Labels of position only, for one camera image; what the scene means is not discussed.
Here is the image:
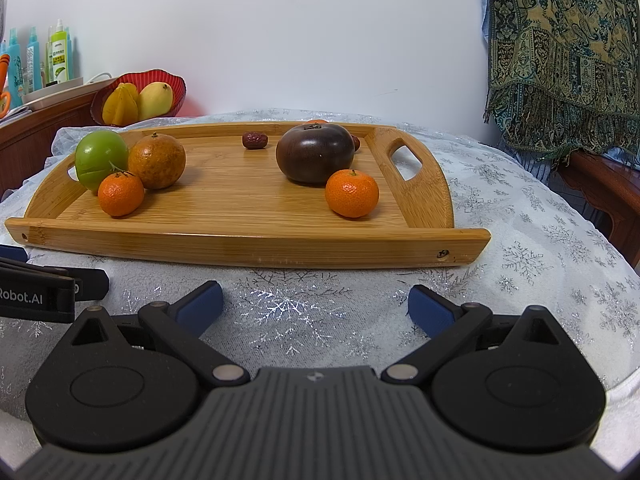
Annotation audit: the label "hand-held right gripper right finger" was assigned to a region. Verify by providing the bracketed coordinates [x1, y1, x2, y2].
[381, 285, 571, 387]

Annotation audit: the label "orange scissors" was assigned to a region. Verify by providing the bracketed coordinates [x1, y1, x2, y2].
[0, 52, 12, 121]

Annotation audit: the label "yellow mango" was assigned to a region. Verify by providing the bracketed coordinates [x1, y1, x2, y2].
[137, 81, 174, 122]

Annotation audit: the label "green apple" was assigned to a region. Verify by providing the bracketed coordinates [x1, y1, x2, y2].
[75, 130, 130, 195]

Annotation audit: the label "brown wooden bench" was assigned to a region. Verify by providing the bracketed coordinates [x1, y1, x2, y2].
[555, 150, 640, 256]

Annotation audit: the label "green spray bottle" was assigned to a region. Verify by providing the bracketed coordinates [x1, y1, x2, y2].
[47, 19, 71, 85]

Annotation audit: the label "small mandarin with stem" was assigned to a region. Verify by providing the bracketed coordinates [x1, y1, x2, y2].
[97, 170, 146, 219]

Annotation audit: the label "sheer snowflake tablecloth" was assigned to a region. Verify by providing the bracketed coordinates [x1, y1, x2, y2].
[0, 107, 640, 476]

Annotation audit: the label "red glass bowl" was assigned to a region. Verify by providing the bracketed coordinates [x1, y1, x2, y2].
[90, 71, 187, 127]

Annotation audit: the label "yellow star fruit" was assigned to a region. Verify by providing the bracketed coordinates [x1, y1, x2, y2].
[101, 83, 140, 127]

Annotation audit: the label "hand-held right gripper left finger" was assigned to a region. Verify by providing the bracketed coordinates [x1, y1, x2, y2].
[62, 281, 250, 389]

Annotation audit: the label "brown wooden cabinet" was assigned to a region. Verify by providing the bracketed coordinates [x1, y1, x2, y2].
[0, 85, 108, 196]

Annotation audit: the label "wooden tray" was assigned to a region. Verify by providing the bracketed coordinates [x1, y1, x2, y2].
[4, 121, 492, 268]

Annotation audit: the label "green patterned fringed shawl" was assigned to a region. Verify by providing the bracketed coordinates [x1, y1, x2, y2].
[482, 0, 640, 161]

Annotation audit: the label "dark brown round fruit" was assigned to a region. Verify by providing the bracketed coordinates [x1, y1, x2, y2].
[275, 123, 356, 184]

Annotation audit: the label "large orange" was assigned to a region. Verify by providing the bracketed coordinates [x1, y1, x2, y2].
[127, 132, 187, 191]

